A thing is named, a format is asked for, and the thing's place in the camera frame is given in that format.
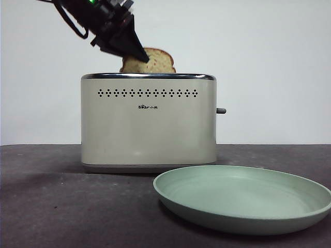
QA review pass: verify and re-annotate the pale speckled bread slice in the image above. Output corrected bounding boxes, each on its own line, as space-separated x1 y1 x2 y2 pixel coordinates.
119 48 177 74

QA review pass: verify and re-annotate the pale green round plate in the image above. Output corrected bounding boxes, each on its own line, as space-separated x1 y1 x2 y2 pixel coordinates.
153 165 331 236

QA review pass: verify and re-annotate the cream two-slot toaster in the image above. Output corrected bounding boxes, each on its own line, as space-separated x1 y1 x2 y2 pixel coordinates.
80 73 217 174

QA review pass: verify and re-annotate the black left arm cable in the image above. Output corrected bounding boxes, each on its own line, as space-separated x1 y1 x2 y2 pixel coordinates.
52 0 89 40

